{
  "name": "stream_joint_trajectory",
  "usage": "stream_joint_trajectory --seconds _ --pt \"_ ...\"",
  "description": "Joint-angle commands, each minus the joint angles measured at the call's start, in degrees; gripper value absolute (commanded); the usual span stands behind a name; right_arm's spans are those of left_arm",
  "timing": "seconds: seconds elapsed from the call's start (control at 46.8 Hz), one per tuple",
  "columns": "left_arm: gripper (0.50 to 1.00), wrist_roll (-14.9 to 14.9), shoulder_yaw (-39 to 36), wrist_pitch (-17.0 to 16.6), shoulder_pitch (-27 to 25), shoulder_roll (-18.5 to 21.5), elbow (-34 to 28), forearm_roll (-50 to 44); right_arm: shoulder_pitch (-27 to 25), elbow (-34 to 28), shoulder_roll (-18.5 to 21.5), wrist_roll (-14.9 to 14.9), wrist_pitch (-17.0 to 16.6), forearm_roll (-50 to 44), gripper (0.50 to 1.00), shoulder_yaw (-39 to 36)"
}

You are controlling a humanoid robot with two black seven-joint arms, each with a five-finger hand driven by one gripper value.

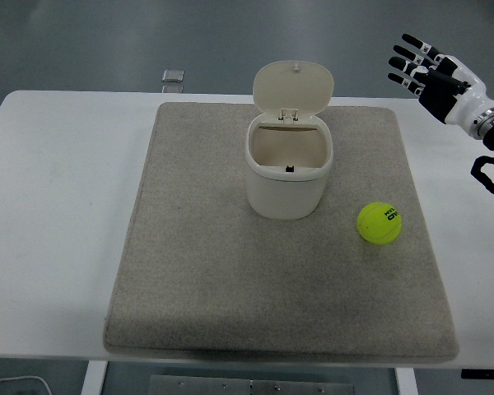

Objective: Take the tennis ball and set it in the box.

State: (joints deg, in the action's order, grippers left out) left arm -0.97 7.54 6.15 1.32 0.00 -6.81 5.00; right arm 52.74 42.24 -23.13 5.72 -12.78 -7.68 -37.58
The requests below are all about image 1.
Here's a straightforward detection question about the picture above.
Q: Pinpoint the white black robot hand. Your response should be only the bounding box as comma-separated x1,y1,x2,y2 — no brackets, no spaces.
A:
387,33,494,129

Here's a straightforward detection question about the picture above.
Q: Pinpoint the yellow tennis ball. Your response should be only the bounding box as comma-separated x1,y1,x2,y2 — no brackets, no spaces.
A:
357,201,403,246

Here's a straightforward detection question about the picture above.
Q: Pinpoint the cream bin with flip lid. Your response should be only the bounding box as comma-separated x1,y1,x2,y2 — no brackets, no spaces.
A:
245,60,335,221

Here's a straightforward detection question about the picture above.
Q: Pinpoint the white table leg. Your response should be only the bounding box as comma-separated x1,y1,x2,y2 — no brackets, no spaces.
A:
394,367,417,395
81,360,109,395

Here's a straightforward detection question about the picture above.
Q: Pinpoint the beige felt mat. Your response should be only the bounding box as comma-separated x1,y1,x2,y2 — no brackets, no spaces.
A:
102,101,460,365

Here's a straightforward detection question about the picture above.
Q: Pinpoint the white rounded cable loop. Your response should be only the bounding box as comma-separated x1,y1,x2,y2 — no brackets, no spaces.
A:
0,374,53,395

